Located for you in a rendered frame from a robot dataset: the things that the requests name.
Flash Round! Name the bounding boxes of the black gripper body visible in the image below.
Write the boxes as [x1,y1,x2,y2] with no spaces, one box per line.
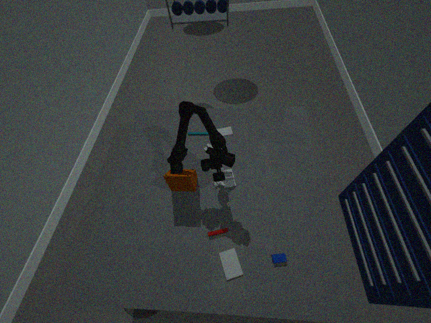
[211,161,225,182]

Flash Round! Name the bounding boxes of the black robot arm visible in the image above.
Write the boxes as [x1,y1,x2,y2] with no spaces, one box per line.
[167,102,235,174]

